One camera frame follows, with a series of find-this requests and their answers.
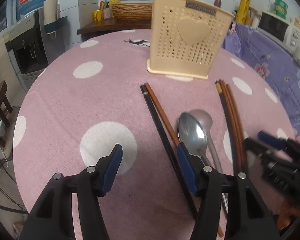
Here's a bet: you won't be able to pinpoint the black chopstick gold band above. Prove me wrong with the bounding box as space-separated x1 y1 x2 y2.
215 79 240 175

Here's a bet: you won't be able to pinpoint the yellow mug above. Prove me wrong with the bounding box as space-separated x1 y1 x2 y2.
93 10 103 22

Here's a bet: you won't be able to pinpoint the matte grey spoon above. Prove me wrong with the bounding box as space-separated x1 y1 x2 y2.
190 109 223 173

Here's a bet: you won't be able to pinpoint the purple floral cloth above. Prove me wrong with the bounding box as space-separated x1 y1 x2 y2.
223 23 300 141

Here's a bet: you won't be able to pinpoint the yellow soap dispenser bottle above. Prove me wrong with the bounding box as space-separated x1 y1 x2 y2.
109 0 121 7

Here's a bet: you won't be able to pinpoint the yellow rolled mat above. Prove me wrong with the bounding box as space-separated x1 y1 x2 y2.
236 0 251 24

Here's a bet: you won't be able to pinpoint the cream plastic utensil holder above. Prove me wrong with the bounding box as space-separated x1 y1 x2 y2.
147 0 234 79

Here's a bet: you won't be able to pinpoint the woven brown basin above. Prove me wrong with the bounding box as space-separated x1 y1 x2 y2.
111 3 153 21

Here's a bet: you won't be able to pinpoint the paper cup stack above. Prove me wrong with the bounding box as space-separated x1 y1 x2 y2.
43 0 57 25

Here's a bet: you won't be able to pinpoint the dark wooden chopstick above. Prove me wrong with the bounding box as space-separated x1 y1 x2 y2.
216 79 248 175

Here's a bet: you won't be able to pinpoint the white microwave oven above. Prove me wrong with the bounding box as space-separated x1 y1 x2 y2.
257 12 300 54

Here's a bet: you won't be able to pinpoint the shiny steel spoon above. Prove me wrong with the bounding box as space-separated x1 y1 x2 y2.
177 112 228 217

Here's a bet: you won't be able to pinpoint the grey water dispenser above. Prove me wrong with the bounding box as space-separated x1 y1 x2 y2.
5 8 68 89

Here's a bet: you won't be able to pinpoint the person's right hand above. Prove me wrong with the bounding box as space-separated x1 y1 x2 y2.
276 199 300 231

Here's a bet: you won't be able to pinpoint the pink polka dot tablecloth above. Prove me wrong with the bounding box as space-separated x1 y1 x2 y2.
13 30 295 239

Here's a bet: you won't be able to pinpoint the dark wooden side table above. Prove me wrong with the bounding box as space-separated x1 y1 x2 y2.
77 18 151 35

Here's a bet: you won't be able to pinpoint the reddish brown wooden chopstick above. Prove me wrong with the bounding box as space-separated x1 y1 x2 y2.
146 83 222 239

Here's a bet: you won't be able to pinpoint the black chopstick silver band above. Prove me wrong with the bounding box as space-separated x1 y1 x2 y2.
140 84 198 220

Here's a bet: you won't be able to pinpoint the green instant noodle cups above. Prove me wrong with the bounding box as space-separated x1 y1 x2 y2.
273 0 288 19

